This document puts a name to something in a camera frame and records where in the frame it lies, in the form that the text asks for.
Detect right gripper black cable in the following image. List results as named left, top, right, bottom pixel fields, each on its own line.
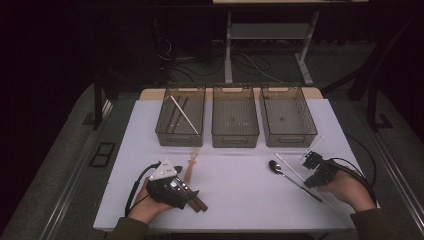
left=328, top=157, right=378, bottom=206

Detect dark chopstick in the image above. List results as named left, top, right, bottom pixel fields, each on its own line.
left=174, top=95, right=189, bottom=132
left=168, top=95, right=181, bottom=131

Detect large black metal stand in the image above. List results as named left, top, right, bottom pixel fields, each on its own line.
left=321, top=13, right=424, bottom=133

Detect thin black cable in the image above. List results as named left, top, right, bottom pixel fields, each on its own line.
left=344, top=132, right=378, bottom=174

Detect silver metal chopstick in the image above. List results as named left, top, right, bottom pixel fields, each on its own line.
left=169, top=95, right=200, bottom=136

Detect black floor cables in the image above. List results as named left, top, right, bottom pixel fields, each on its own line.
left=156, top=36, right=284, bottom=84

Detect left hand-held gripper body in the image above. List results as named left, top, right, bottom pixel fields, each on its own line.
left=146, top=158, right=190, bottom=211

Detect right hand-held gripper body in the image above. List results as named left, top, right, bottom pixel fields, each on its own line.
left=312, top=157, right=339, bottom=188

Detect person's right hand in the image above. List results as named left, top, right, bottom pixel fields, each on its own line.
left=324, top=169, right=377, bottom=213

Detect translucent brown plastic bin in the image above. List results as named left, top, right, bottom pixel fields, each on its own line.
left=154, top=84, right=207, bottom=148
left=210, top=84, right=260, bottom=149
left=259, top=84, right=318, bottom=148

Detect black handled metal spoon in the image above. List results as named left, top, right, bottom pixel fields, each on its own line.
left=268, top=159, right=323, bottom=203

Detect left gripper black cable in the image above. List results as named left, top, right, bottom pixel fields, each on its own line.
left=124, top=162, right=162, bottom=218

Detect wooden handled metal fork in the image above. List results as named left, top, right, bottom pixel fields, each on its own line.
left=173, top=178, right=209, bottom=212

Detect aluminium rail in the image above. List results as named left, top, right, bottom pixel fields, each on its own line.
left=353, top=109, right=424, bottom=231
left=39, top=99, right=114, bottom=240

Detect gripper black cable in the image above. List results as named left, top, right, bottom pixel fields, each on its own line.
left=124, top=162, right=162, bottom=218
left=328, top=157, right=378, bottom=206

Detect grey metal desk frame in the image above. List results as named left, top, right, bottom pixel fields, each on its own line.
left=212, top=0, right=370, bottom=86

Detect person's left hand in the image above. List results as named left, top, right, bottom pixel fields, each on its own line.
left=128, top=178, right=174, bottom=224

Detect white floor cable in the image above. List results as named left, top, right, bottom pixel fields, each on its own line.
left=239, top=52, right=285, bottom=85

